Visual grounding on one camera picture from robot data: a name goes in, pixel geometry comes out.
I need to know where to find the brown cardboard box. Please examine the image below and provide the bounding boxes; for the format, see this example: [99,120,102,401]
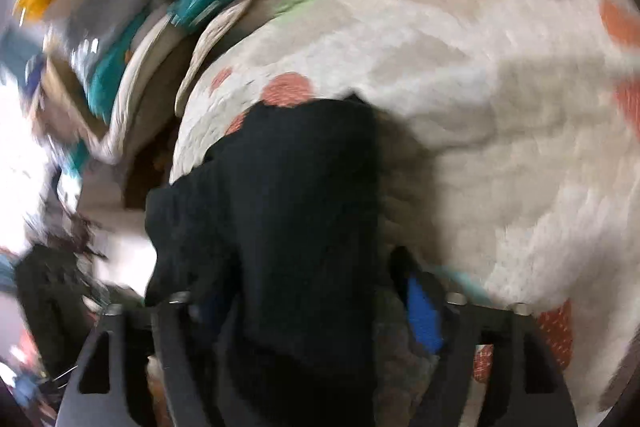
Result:
[37,54,108,145]

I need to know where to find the black pants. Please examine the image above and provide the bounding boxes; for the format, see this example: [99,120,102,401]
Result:
[144,92,436,427]

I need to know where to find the beige padded cushion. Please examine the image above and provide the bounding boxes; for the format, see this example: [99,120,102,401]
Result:
[100,2,256,165]

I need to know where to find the quilted patchwork blanket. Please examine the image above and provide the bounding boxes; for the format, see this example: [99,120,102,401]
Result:
[169,0,640,427]

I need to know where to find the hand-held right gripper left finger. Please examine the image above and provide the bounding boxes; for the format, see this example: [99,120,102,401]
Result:
[55,291,237,427]

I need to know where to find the teal pillow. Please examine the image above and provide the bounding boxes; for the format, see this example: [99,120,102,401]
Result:
[86,19,148,125]

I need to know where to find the dark green woven basket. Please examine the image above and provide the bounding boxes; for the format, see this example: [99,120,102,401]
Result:
[14,244,108,380]

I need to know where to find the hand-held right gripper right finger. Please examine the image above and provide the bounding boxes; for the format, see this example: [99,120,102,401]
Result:
[392,248,579,427]

